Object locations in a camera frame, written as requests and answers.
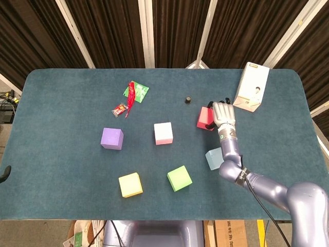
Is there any pink foam cube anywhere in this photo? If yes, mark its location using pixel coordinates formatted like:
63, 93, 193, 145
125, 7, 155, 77
153, 122, 174, 146

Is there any metal stand foot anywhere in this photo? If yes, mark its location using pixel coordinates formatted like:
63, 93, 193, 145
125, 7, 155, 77
185, 58, 210, 69

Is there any grey robot torso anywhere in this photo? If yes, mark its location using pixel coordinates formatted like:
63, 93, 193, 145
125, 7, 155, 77
102, 220, 205, 247

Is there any black torso cable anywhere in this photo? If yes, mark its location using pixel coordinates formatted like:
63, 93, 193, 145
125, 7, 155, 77
110, 220, 124, 247

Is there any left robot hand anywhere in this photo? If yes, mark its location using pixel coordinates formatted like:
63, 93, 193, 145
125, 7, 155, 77
0, 165, 12, 184

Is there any green foam cube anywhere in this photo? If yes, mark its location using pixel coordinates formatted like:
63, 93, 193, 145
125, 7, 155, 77
167, 165, 193, 192

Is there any green paper packet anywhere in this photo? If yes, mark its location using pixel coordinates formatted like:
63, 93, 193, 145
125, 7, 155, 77
121, 81, 150, 103

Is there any white green paper bag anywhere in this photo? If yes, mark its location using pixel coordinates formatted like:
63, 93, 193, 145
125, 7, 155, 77
63, 220, 106, 247

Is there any white carton box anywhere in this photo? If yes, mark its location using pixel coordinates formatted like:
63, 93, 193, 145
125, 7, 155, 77
232, 61, 270, 114

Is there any purple foam cube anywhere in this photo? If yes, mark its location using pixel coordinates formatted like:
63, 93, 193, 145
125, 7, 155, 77
100, 127, 124, 151

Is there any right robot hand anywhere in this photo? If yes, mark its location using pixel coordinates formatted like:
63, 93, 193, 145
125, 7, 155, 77
205, 97, 237, 129

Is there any dark brown curtain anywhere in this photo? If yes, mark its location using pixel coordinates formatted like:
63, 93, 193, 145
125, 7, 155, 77
0, 0, 329, 124

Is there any white frame post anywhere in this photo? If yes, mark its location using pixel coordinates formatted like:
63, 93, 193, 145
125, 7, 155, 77
309, 101, 329, 117
55, 0, 96, 69
138, 0, 156, 69
263, 0, 324, 69
196, 0, 219, 62
0, 73, 23, 96

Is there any yellow foam cube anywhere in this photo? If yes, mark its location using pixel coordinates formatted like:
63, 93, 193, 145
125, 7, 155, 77
118, 172, 143, 198

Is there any light blue foam cube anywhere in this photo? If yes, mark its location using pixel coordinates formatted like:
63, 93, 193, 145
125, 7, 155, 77
205, 147, 225, 171

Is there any wooden plank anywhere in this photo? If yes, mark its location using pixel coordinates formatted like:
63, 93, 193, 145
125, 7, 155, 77
204, 220, 216, 247

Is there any teal felt table cover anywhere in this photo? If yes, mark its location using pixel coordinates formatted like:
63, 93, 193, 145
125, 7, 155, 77
0, 68, 322, 221

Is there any red foam cube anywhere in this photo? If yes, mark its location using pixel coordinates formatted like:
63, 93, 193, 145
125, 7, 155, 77
196, 106, 215, 132

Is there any red candy wrapper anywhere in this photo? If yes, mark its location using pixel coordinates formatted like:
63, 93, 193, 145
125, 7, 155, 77
111, 102, 129, 118

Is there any red feather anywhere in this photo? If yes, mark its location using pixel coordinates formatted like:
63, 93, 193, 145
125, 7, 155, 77
125, 80, 137, 119

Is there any brown cardboard box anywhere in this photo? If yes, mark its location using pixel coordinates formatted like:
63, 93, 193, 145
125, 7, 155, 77
214, 220, 249, 247

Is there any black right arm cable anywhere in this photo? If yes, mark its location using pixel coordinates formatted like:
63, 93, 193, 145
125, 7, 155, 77
240, 154, 291, 247

